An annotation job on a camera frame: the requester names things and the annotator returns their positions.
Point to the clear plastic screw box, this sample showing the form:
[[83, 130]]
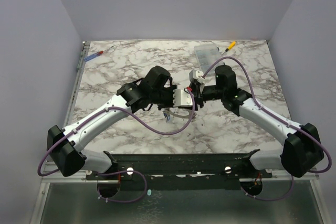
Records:
[[206, 55]]

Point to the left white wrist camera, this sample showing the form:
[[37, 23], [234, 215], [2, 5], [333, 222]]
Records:
[[182, 98]]

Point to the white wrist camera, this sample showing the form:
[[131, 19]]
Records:
[[196, 76], [182, 98]]

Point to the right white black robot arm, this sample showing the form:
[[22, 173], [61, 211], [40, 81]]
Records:
[[300, 150]]

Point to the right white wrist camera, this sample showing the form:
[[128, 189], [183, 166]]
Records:
[[196, 76]]

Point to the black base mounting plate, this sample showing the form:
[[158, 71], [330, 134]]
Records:
[[181, 171]]

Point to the blue red handled screwdriver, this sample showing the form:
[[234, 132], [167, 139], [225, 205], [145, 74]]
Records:
[[96, 54]]

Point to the yellow handled screwdriver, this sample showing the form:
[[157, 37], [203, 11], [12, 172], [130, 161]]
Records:
[[229, 48]]

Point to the aluminium rail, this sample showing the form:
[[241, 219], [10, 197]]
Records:
[[78, 177], [79, 72]]

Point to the aluminium front rail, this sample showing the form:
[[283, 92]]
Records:
[[78, 177]]

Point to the blue keys bunch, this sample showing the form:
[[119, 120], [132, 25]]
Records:
[[167, 116]]

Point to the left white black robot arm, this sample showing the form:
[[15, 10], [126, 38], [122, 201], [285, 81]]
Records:
[[67, 145]]

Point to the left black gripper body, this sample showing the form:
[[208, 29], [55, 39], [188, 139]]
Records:
[[164, 98]]

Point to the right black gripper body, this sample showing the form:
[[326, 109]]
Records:
[[199, 95]]

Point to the aluminium left side rail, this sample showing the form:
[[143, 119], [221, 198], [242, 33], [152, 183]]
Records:
[[79, 72]]

